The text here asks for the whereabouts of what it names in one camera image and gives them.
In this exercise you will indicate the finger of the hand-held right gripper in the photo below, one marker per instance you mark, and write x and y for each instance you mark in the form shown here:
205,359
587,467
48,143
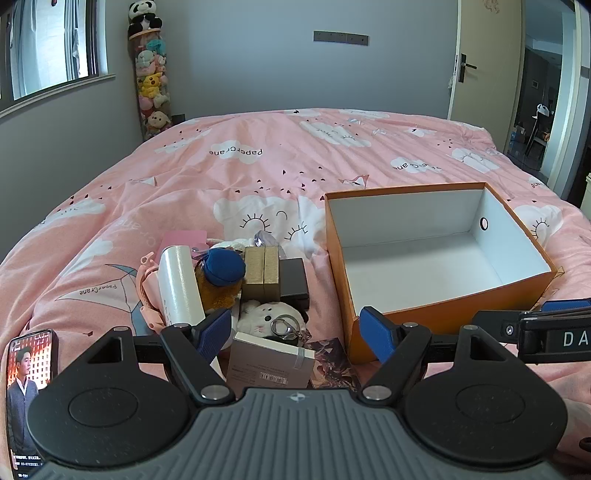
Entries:
568,306
496,325

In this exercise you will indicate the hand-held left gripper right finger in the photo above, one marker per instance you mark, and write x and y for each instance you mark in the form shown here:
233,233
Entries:
376,334

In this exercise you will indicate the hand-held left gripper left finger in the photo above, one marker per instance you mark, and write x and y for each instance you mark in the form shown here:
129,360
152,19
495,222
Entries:
214,333

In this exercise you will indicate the white rectangular product box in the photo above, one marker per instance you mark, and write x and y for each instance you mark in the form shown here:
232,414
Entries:
263,360

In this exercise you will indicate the dark printed card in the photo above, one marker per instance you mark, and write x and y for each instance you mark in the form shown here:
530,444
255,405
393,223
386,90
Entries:
332,369

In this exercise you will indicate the white lotion tube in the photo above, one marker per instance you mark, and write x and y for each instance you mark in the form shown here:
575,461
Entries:
178,286

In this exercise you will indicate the red panda plush blue hat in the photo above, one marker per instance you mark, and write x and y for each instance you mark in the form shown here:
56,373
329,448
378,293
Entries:
224,270

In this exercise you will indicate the gold gift box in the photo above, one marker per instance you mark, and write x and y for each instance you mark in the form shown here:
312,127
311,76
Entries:
261,272

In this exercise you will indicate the pink plastic folding holder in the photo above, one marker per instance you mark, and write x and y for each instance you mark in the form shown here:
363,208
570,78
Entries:
147,295

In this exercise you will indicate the orange cardboard box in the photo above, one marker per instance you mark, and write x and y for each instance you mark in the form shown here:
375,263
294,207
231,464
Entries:
415,258

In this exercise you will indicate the white crochet bunny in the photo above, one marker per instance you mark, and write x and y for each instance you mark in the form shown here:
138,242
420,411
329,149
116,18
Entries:
231,243

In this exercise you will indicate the black gift box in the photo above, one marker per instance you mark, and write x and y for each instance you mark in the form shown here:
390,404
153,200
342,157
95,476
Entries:
293,277

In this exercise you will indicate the pink leather case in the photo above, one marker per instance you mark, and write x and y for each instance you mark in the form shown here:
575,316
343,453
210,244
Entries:
184,237

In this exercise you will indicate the clear round glitter jar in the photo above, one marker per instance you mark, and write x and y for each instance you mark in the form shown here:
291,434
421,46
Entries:
262,238

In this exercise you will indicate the pink printed blanket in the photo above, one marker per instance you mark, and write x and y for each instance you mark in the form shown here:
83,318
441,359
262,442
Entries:
231,152

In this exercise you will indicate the black smartphone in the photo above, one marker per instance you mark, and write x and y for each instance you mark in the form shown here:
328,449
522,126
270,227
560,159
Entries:
27,369

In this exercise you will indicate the white bag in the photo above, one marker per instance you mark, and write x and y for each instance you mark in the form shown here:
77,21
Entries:
542,110

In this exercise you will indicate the cream door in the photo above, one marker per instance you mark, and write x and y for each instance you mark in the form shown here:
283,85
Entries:
489,69

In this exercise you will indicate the clear tube of plush toys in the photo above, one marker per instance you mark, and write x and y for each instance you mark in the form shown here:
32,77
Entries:
150,83

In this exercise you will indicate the window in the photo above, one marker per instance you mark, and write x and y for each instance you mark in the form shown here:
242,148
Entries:
46,41

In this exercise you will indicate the white door frame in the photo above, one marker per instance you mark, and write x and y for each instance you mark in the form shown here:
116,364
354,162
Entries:
572,115

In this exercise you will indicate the grey wall switch panel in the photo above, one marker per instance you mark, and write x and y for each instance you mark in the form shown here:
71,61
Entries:
341,38

